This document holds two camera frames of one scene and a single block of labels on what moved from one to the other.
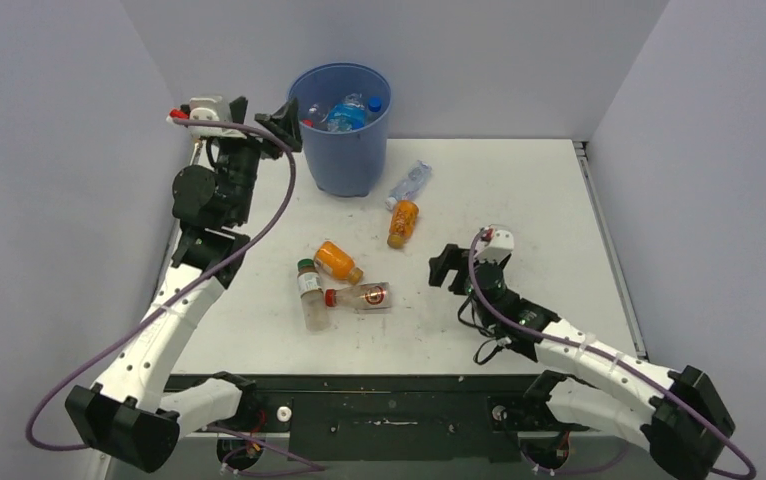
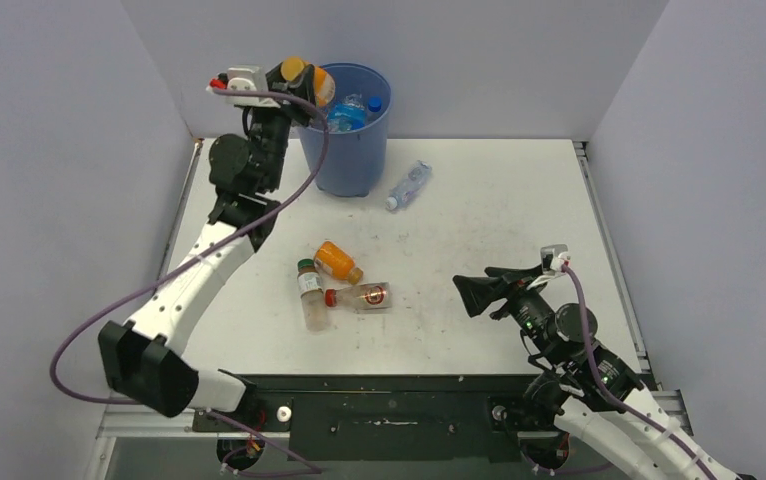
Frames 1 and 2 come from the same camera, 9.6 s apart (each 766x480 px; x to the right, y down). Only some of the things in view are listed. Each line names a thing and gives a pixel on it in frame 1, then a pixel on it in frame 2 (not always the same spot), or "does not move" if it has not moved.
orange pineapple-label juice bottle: (403, 222) to (292, 68)
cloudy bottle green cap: (312, 297) does not move
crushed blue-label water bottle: (347, 116) does not move
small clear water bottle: (410, 188) does not move
